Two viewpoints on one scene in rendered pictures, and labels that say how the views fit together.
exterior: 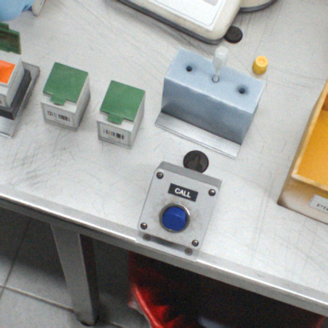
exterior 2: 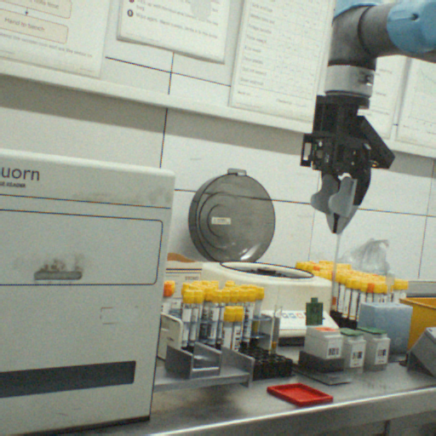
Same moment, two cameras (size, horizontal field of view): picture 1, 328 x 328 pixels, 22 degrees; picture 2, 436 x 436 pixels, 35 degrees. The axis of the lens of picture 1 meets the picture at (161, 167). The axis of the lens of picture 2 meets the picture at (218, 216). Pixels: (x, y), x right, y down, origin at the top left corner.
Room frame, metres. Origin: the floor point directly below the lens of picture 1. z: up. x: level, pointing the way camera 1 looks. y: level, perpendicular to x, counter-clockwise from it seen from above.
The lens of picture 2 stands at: (-0.17, 1.18, 1.17)
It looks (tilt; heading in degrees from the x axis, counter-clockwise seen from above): 3 degrees down; 309
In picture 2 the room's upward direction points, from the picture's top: 7 degrees clockwise
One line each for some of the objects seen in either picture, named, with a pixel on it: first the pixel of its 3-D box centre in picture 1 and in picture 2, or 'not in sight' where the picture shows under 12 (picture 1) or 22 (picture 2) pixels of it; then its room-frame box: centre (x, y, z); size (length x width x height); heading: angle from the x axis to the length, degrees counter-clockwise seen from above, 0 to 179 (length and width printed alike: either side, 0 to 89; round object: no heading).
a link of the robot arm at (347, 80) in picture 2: not in sight; (350, 84); (0.39, 0.21, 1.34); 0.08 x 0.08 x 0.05
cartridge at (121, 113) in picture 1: (121, 114); (370, 348); (0.38, 0.05, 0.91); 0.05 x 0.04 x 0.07; 169
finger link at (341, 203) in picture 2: not in sight; (340, 204); (0.38, 0.22, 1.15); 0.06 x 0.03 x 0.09; 79
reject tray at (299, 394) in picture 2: not in sight; (300, 393); (0.35, 0.32, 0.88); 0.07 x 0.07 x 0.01; 79
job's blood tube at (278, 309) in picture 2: not in sight; (274, 335); (0.46, 0.23, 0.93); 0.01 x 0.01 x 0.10; 80
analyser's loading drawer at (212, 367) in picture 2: not in sight; (178, 368); (0.42, 0.50, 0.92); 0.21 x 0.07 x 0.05; 79
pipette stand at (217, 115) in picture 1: (210, 99); (383, 330); (0.40, -0.04, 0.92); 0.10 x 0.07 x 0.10; 73
